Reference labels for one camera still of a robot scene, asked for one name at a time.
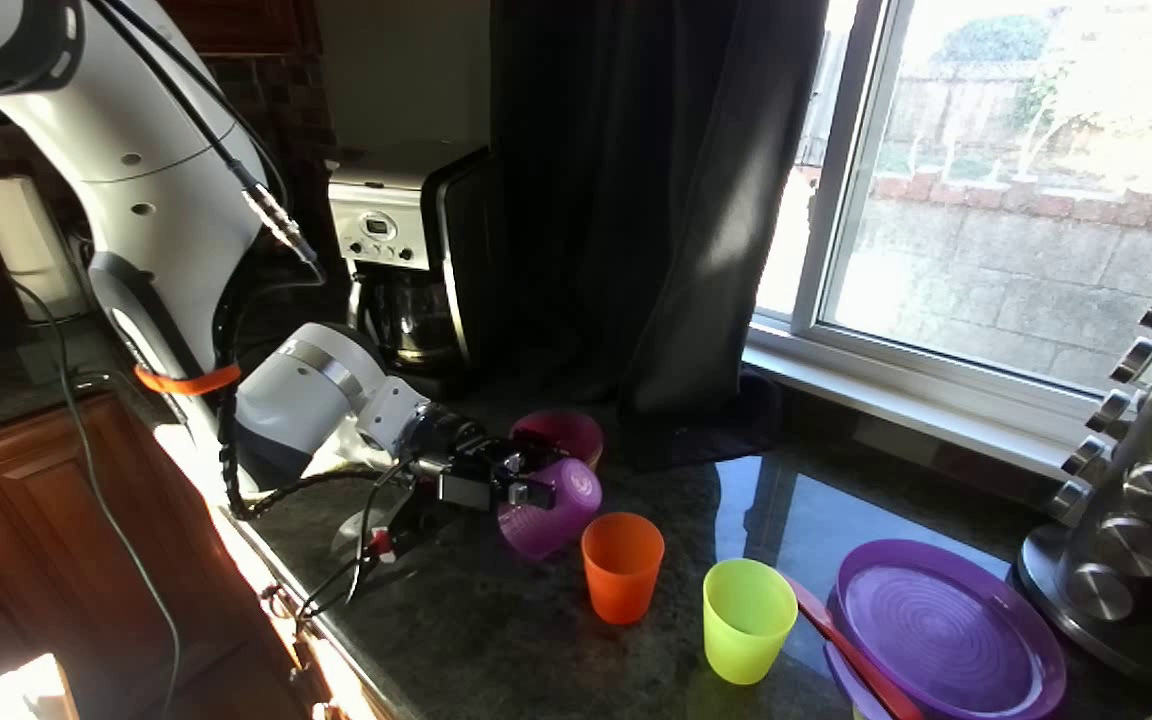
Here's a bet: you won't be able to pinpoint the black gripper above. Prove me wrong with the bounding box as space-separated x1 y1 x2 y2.
400 407 561 512

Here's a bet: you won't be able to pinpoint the purple plastic cup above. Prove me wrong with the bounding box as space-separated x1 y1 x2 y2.
497 459 602 564

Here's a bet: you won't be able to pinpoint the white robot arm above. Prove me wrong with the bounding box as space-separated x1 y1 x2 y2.
0 0 554 517

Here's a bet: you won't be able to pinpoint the orange plastic cup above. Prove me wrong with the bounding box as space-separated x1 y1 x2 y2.
578 512 662 628

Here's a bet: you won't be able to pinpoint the yellow green plastic cup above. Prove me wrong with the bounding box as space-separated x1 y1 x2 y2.
702 562 799 688

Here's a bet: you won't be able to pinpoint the stacked magenta yellow cups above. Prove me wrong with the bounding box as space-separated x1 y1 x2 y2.
513 407 602 470

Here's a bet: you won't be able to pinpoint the black coffee maker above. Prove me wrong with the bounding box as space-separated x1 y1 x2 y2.
329 150 488 380

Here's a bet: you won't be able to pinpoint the red plastic utensil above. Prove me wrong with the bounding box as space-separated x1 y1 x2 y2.
789 581 923 720

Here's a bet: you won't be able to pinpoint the black curtain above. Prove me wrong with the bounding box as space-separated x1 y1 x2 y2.
488 0 829 470

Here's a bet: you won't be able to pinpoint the purple plastic plate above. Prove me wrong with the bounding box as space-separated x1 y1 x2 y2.
829 542 1066 720

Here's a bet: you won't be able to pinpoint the wooden cabinet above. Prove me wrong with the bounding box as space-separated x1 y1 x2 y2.
0 395 329 720

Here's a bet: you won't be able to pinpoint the metal spice rack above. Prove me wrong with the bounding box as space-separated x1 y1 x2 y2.
1014 304 1152 686

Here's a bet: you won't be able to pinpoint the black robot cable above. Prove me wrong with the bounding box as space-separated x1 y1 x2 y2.
8 271 193 720

